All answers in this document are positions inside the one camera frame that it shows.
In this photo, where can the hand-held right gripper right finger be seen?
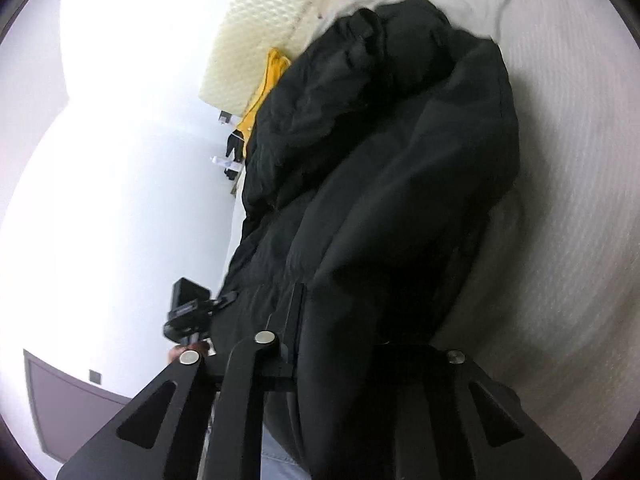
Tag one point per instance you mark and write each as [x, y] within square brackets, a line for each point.
[450, 385]

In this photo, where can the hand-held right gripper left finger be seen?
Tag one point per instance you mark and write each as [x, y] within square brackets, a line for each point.
[290, 330]

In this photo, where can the black puffer jacket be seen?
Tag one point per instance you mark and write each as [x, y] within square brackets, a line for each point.
[375, 185]

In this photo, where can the person's left hand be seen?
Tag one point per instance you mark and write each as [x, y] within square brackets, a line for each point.
[187, 351]

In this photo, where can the person's blue jeans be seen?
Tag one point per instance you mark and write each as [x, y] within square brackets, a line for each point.
[277, 452]

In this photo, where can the grey door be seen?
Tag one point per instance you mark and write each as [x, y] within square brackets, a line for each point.
[70, 405]

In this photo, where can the black bag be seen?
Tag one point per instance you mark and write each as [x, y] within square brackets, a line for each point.
[234, 152]

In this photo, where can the yellow pillow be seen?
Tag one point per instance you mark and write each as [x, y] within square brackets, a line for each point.
[262, 95]

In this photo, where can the cream quilted headboard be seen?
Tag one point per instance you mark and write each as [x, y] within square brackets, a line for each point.
[260, 35]

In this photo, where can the wall light switch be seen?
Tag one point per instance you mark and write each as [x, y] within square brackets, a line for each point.
[95, 376]

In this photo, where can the wall socket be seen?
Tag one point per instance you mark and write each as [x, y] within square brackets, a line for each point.
[225, 117]

